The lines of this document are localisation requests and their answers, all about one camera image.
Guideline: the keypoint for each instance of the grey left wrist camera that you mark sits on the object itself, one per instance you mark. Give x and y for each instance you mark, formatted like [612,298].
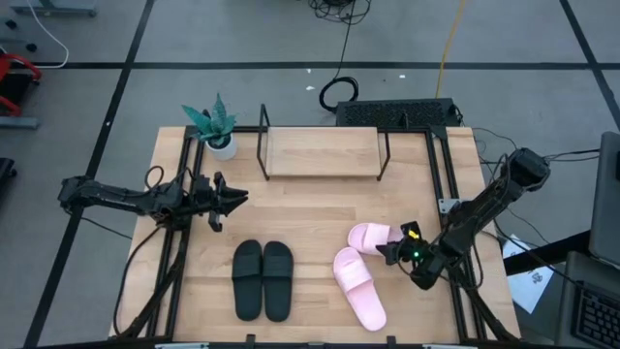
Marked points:
[202,185]

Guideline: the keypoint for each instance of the black keyboard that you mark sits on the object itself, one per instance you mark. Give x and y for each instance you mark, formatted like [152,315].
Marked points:
[598,317]

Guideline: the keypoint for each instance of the red and black cart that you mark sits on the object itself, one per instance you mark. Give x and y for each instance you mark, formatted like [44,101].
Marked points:
[14,59]

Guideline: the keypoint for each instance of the grey metal foot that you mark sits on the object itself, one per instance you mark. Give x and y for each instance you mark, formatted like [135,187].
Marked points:
[19,122]

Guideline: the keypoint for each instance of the green plant in white pot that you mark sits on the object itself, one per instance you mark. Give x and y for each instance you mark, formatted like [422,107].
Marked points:
[222,148]

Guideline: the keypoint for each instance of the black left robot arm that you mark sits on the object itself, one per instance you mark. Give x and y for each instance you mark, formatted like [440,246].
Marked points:
[111,196]

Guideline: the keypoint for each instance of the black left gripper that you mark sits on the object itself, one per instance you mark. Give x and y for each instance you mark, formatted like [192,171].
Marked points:
[217,208]

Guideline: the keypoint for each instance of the grey desk foot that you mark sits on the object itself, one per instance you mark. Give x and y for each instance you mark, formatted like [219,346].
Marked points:
[53,6]

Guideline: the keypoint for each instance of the black foam slide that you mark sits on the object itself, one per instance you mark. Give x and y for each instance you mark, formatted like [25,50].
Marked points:
[277,281]
[247,281]

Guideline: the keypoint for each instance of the grey laptop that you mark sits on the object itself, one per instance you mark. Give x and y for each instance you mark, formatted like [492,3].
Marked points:
[605,203]

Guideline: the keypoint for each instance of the white paper sheet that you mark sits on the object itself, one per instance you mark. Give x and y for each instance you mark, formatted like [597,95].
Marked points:
[528,291]

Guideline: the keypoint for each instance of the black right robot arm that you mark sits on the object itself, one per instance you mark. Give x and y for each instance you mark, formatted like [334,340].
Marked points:
[484,203]

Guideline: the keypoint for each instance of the grey desk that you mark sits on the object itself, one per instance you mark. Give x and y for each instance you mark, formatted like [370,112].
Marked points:
[576,271]

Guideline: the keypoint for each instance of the black computer tower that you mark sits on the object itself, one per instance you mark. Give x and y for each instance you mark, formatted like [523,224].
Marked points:
[387,114]

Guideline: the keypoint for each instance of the pink foam slide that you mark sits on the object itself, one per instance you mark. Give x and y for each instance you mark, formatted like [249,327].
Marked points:
[358,288]
[370,237]

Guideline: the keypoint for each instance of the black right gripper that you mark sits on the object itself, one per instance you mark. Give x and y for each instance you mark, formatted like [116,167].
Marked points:
[416,254]

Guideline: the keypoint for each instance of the silver metal bracket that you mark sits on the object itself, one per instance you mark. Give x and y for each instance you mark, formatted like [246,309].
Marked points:
[448,204]

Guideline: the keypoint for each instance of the black aluminium rig frame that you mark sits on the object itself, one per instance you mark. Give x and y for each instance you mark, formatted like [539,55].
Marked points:
[412,130]

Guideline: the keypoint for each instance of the wooden shelf with black frame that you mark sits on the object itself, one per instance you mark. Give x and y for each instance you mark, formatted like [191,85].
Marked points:
[322,151]

